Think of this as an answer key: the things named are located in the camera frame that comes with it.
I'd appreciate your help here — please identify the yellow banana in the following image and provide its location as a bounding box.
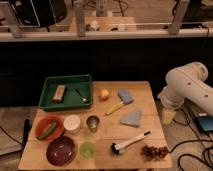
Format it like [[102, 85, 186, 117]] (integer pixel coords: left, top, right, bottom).
[[105, 102, 124, 115]]

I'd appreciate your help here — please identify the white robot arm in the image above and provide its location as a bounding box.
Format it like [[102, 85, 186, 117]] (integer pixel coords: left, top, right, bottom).
[[158, 62, 213, 124]]

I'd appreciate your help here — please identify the small metal cup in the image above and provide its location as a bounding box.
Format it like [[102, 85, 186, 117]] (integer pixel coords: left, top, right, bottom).
[[86, 115, 100, 133]]

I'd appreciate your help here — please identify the green plastic cup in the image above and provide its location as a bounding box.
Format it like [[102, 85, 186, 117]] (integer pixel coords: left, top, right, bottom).
[[79, 142, 95, 158]]

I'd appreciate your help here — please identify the grey folded cloth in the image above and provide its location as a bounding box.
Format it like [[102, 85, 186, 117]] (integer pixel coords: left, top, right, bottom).
[[120, 109, 141, 127]]

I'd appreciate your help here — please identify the blue box on floor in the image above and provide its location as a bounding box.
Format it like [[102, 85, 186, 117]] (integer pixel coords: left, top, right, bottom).
[[195, 116, 213, 133]]

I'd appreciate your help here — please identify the brown dried grape bunch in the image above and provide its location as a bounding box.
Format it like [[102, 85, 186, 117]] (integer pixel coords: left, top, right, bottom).
[[141, 145, 169, 161]]

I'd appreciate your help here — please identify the blue sponge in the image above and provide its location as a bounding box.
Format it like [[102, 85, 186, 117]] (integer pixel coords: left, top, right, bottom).
[[118, 89, 133, 105]]

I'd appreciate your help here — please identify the wooden board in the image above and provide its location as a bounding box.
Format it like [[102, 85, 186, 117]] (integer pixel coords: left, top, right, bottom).
[[18, 80, 173, 171]]

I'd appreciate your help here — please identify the black and white brush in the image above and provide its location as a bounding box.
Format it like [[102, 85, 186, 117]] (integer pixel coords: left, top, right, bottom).
[[111, 131, 151, 155]]

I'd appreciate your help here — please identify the orange round fruit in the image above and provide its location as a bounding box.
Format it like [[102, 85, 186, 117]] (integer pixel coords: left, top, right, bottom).
[[99, 89, 110, 101]]

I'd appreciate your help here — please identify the white round container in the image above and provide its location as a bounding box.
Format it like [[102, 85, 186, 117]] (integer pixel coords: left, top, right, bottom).
[[63, 115, 81, 134]]

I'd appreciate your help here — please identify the wooden block brush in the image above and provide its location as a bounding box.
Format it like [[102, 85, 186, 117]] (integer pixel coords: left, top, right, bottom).
[[53, 85, 66, 103]]

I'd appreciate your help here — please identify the green plastic tray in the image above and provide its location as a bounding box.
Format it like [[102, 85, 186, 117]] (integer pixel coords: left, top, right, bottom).
[[39, 74, 93, 112]]

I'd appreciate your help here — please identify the dark purple bowl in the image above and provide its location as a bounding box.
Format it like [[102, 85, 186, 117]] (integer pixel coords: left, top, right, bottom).
[[46, 136, 77, 166]]

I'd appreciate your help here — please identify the green cucumber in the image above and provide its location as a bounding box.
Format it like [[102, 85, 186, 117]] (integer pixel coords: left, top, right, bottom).
[[36, 122, 57, 140]]

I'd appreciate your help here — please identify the orange bowl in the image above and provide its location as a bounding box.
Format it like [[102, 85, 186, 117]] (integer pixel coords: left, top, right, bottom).
[[35, 115, 64, 142]]

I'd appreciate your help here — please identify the black speaker box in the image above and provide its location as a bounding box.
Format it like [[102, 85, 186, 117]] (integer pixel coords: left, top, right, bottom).
[[9, 0, 67, 27]]

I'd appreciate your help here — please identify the black cable on floor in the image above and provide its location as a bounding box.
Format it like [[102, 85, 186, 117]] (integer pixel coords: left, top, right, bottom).
[[169, 103, 213, 171]]

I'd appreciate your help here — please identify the white rail beam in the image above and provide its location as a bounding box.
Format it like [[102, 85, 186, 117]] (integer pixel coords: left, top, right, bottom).
[[0, 28, 213, 42]]

